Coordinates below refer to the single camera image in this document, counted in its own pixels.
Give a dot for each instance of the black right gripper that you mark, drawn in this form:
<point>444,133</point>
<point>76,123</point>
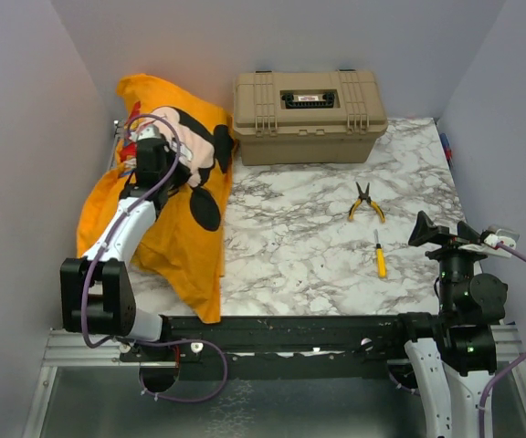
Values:
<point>469,236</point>

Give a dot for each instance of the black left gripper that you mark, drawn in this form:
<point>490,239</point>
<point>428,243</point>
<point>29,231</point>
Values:
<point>184,174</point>

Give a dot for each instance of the orange Mickey Mouse pillowcase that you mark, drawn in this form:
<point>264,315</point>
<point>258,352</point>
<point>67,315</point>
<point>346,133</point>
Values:
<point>185,245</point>

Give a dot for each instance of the tan plastic toolbox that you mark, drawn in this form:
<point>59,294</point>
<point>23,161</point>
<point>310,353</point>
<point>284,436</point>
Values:
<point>307,117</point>

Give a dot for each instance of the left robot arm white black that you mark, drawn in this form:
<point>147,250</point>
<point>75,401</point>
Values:
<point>96,292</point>

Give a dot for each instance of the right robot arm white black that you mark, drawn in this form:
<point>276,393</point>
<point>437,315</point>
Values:
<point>453,354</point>

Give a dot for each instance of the yellow black pliers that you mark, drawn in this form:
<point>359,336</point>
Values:
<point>365,197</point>

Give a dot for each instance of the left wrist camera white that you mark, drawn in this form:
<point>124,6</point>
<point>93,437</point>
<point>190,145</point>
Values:
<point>148,132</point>

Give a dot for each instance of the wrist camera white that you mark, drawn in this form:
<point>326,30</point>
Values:
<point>488,242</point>
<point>148,132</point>

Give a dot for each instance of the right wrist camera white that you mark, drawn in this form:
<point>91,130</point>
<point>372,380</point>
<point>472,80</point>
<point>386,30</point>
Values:
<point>488,242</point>

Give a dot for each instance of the yellow handled screwdriver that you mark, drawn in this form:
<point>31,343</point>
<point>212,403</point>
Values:
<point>380,260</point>

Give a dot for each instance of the blue red object at wall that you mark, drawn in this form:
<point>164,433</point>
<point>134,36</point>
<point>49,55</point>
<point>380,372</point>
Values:
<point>447,149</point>

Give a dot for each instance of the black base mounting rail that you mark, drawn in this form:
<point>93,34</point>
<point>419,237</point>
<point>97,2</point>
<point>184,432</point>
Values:
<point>286,348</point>

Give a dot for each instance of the aluminium frame rail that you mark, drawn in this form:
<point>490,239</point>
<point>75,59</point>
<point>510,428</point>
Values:
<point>65,350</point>

